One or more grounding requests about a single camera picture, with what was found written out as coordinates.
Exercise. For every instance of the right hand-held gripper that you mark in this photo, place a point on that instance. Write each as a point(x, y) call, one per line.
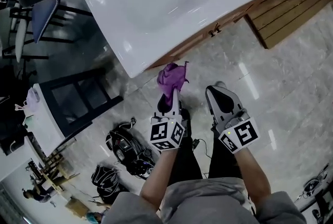
point(242, 134)

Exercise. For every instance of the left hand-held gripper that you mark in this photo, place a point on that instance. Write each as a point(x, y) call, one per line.
point(166, 134)

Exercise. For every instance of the purple cloth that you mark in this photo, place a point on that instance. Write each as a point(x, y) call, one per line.
point(173, 77)

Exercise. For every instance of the wooden cabinet door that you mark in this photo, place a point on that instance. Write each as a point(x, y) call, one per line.
point(239, 13)

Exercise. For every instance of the person's left forearm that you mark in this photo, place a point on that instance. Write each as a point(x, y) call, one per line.
point(158, 181)

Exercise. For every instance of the person's right forearm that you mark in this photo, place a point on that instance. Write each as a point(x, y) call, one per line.
point(255, 178)

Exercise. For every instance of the wooden sink cabinet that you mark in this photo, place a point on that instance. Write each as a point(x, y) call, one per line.
point(197, 40)

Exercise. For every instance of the person's right leg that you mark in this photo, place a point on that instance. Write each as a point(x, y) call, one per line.
point(223, 160)

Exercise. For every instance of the person's leg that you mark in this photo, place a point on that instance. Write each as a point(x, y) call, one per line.
point(187, 160)
point(223, 160)

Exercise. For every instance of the person's left leg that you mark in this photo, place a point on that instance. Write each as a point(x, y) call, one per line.
point(187, 160)

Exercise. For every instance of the black equipment bag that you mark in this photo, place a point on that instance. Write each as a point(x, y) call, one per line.
point(125, 144)

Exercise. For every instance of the person's grey shirt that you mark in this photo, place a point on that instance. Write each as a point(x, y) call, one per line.
point(208, 202)

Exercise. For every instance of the black backpack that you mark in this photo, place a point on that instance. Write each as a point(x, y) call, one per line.
point(105, 184)

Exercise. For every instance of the white ceramic sink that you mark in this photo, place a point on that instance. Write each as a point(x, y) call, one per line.
point(156, 9)

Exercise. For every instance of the dark console table white top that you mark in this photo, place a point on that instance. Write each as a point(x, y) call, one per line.
point(54, 118)

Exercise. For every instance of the wooden slatted platform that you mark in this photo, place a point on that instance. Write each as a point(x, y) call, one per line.
point(291, 4)

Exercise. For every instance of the wooden rack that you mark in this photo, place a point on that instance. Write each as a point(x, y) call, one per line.
point(56, 165)

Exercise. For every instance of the small cardboard box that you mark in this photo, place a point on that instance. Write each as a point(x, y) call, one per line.
point(76, 206)

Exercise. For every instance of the white plastic bag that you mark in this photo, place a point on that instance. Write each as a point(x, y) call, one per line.
point(31, 100)

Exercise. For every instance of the pale green cup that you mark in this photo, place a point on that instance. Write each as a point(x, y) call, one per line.
point(29, 121)

